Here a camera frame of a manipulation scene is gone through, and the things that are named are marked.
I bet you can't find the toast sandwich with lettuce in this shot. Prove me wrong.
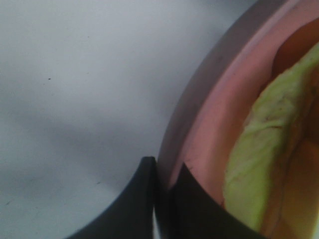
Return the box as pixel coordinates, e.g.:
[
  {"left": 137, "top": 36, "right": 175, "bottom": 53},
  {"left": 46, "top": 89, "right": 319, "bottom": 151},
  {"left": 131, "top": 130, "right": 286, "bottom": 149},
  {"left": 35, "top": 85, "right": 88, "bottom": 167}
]
[{"left": 223, "top": 20, "right": 319, "bottom": 239}]

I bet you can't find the pink round plate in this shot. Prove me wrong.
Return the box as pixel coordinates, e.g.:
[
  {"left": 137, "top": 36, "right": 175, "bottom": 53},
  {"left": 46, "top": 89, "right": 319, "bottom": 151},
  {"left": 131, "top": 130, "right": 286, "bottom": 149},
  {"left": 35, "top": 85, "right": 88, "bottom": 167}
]
[{"left": 155, "top": 0, "right": 319, "bottom": 239}]

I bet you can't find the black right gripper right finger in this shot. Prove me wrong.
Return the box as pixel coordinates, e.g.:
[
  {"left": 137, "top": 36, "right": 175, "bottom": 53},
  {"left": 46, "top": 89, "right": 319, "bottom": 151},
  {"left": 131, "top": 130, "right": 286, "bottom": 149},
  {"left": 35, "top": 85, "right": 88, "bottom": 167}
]
[{"left": 169, "top": 165, "right": 264, "bottom": 239}]

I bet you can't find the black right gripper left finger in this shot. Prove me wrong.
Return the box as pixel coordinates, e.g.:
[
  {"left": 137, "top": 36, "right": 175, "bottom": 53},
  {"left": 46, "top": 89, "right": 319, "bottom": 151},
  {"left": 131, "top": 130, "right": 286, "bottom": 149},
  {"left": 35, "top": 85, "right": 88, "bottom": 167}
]
[{"left": 69, "top": 156, "right": 157, "bottom": 239}]

